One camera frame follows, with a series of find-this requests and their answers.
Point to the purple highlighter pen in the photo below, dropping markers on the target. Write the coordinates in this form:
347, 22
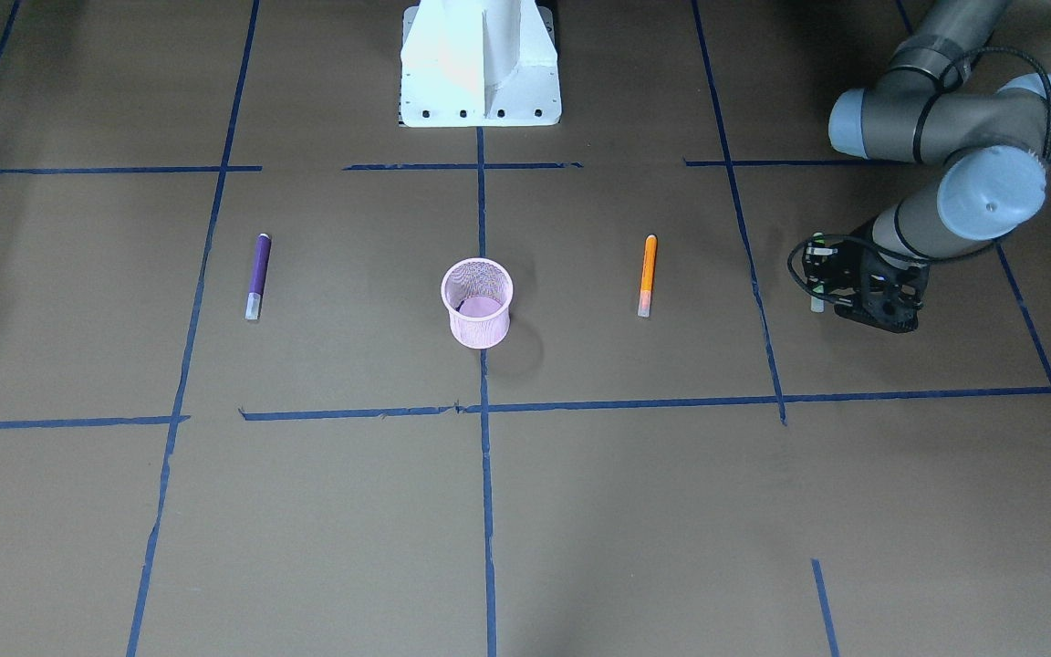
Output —
256, 286

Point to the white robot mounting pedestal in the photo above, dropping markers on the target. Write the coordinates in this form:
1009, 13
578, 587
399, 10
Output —
479, 63

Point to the orange highlighter pen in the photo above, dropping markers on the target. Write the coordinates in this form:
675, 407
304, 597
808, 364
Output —
647, 273

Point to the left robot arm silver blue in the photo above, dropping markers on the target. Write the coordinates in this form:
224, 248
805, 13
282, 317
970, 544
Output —
993, 149

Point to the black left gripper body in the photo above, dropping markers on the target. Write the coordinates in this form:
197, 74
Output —
858, 268

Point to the pink mesh pen holder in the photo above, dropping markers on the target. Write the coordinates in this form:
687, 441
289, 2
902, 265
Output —
477, 293

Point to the green highlighter pen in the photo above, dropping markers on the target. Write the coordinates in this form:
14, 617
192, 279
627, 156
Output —
813, 259

